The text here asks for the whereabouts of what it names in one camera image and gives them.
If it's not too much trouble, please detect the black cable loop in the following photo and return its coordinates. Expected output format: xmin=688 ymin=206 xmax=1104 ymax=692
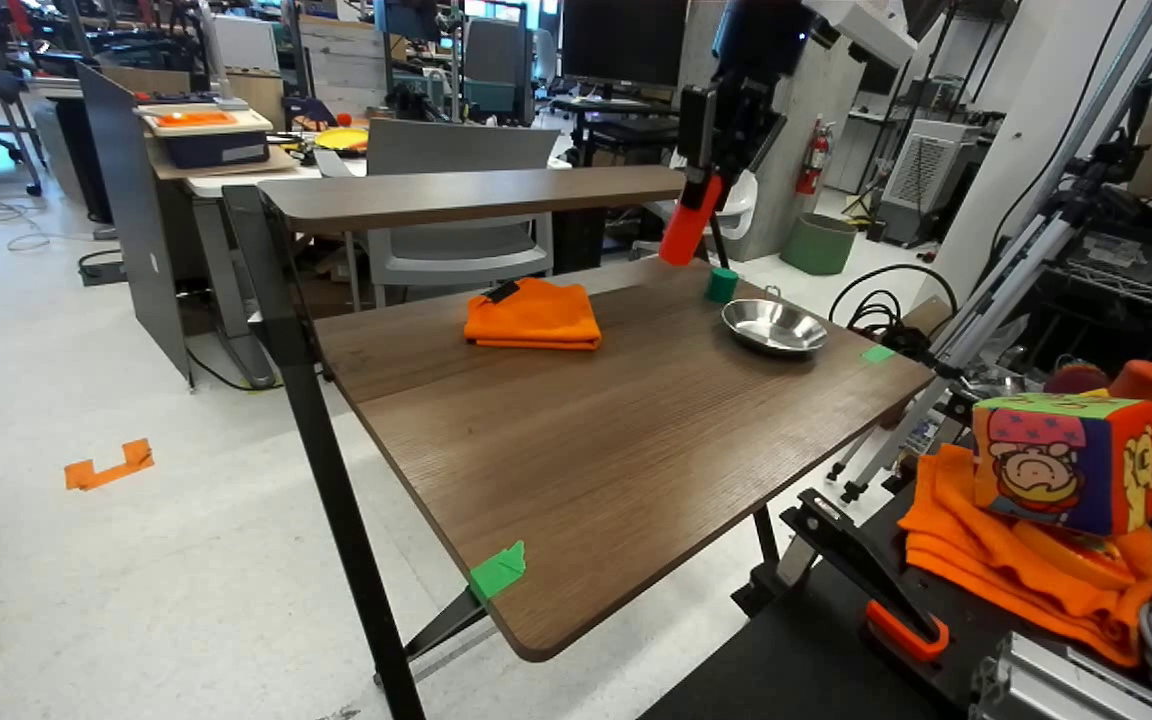
xmin=823 ymin=261 xmax=965 ymax=360

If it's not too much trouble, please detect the grey office chair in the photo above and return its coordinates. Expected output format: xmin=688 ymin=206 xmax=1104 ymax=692
xmin=364 ymin=121 xmax=558 ymax=305

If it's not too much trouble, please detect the folded orange cloth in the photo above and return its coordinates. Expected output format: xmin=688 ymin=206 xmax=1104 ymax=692
xmin=461 ymin=275 xmax=604 ymax=353

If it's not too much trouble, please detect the colourful plush cube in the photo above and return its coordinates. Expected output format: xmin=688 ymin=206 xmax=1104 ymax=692
xmin=974 ymin=391 xmax=1152 ymax=537

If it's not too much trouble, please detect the silver metal pan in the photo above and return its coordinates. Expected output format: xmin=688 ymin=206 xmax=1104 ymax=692
xmin=722 ymin=295 xmax=827 ymax=356

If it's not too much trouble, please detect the orange tape floor marker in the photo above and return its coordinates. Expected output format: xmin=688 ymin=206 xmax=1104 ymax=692
xmin=66 ymin=435 xmax=156 ymax=490

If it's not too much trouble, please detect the dark grey divider panel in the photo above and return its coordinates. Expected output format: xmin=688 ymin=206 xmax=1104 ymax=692
xmin=82 ymin=66 xmax=198 ymax=385

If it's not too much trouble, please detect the wooden upper shelf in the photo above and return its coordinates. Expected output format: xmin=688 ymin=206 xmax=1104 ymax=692
xmin=262 ymin=165 xmax=685 ymax=233

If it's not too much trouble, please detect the green tape right edge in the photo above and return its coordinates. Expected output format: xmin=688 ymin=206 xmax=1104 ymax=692
xmin=863 ymin=343 xmax=895 ymax=369

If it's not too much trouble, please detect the green tape front corner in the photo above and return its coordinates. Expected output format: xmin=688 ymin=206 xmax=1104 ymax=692
xmin=468 ymin=541 xmax=528 ymax=599

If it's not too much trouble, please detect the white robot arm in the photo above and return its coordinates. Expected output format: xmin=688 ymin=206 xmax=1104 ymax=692
xmin=677 ymin=0 xmax=915 ymax=228

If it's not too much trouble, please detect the black marker on cloth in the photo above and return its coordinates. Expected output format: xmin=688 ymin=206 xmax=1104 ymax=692
xmin=485 ymin=281 xmax=521 ymax=305

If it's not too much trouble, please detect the small green cube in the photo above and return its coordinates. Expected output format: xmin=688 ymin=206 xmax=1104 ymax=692
xmin=704 ymin=268 xmax=740 ymax=305

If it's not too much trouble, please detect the black orange bar clamp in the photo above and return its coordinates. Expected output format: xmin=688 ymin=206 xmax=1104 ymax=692
xmin=775 ymin=488 xmax=954 ymax=662

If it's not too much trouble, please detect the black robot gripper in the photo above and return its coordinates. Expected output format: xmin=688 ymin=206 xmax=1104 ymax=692
xmin=680 ymin=0 xmax=811 ymax=228

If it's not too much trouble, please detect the black monitor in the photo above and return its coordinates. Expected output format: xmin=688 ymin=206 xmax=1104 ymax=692
xmin=559 ymin=0 xmax=688 ymax=85

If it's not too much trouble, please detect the green bin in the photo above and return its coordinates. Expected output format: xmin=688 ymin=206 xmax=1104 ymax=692
xmin=780 ymin=214 xmax=856 ymax=275

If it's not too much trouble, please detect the crumpled orange cloth pile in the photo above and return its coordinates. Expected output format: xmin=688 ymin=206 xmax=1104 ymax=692
xmin=902 ymin=448 xmax=1152 ymax=667

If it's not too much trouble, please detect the box with orange top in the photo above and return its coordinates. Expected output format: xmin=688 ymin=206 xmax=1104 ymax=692
xmin=135 ymin=103 xmax=273 ymax=166

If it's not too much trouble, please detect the silver tripod stand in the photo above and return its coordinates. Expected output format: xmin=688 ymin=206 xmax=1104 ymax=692
xmin=841 ymin=0 xmax=1152 ymax=505

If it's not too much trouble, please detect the red fire extinguisher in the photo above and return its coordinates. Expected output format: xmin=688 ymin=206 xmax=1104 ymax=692
xmin=798 ymin=121 xmax=834 ymax=194

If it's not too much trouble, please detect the black table leg frame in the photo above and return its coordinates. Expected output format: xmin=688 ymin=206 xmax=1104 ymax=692
xmin=221 ymin=186 xmax=490 ymax=720

